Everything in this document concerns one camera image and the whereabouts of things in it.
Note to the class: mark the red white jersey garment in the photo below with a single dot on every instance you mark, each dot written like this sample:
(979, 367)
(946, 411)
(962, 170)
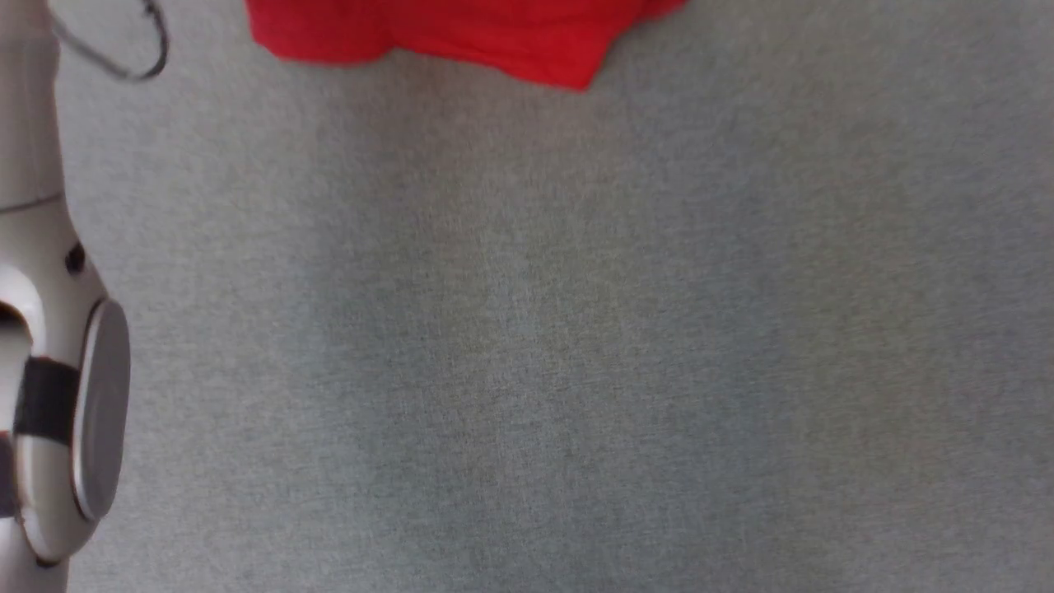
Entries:
(461, 29)

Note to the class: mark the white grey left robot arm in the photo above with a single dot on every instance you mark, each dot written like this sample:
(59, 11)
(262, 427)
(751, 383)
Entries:
(41, 329)

